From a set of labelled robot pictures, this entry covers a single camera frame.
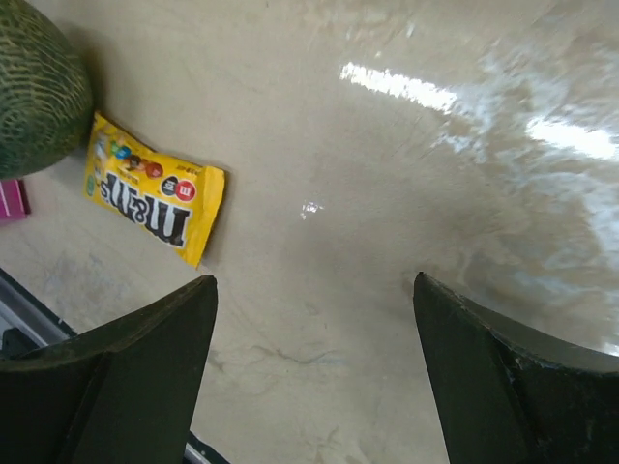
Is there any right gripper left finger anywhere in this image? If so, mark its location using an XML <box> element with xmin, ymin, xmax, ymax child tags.
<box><xmin>1</xmin><ymin>275</ymin><xmax>218</xmax><ymax>463</ymax></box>

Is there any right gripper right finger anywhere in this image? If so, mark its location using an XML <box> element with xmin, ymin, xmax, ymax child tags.
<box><xmin>413</xmin><ymin>273</ymin><xmax>618</xmax><ymax>463</ymax></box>

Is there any yellow M&M's bag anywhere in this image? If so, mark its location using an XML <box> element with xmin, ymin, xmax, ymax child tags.
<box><xmin>83</xmin><ymin>112</ymin><xmax>226</xmax><ymax>267</ymax></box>

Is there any pink box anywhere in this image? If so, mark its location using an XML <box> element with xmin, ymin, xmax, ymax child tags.
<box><xmin>0</xmin><ymin>180</ymin><xmax>31</xmax><ymax>226</ymax></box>

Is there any green round melon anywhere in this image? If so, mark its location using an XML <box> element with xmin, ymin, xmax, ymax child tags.
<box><xmin>1</xmin><ymin>1</ymin><xmax>94</xmax><ymax>180</ymax></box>

